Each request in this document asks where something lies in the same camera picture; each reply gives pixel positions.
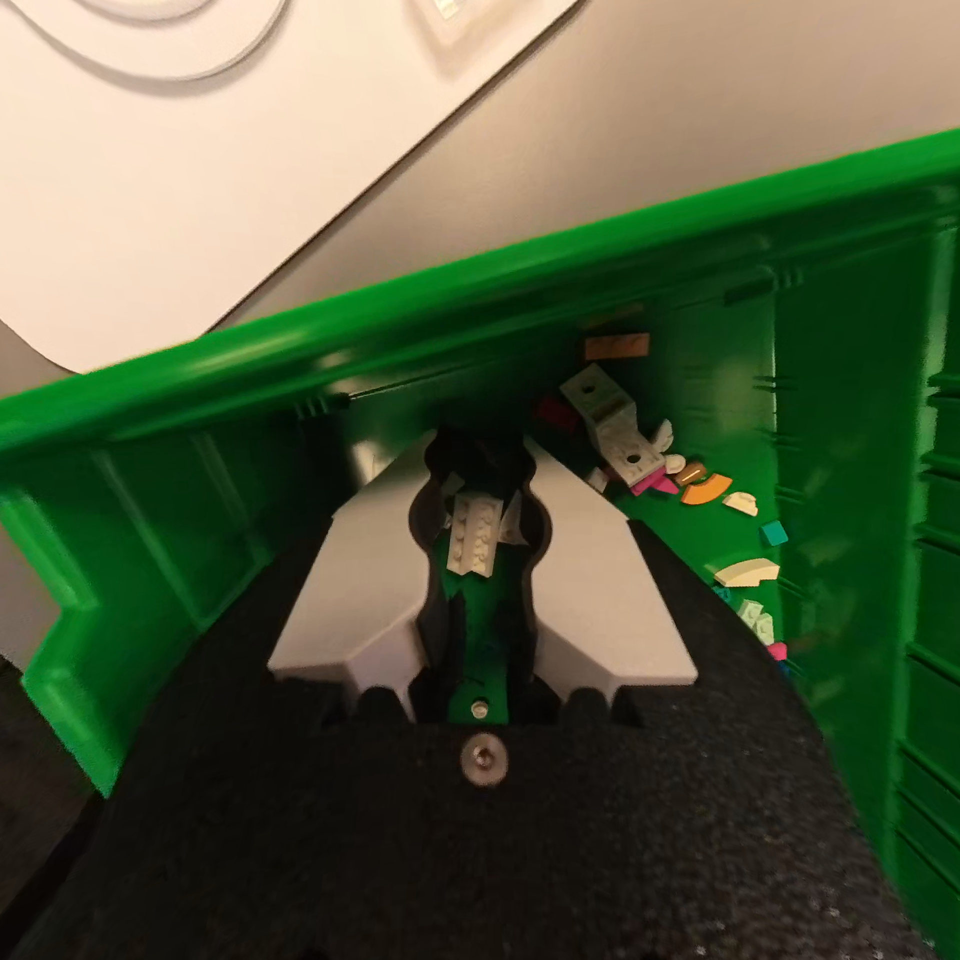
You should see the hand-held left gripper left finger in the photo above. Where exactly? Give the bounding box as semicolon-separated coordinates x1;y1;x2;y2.
267;427;481;725

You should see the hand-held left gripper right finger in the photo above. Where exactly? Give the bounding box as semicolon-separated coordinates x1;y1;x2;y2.
480;429;700;706

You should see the white studded lego plate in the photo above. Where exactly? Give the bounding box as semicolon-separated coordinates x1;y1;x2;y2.
446;493;505;580

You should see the pile of lego pieces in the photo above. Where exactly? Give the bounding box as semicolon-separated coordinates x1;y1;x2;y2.
442;303;790;717

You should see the green plastic bin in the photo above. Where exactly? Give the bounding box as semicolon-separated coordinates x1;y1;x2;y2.
0;127;960;960

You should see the white flat tray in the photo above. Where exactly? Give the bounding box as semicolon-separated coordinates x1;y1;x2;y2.
0;0;582;376

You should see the clear plastic part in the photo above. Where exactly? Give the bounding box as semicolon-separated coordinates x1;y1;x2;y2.
408;0;498;48

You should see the white cable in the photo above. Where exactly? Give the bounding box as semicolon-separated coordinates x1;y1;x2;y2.
15;0;290;82

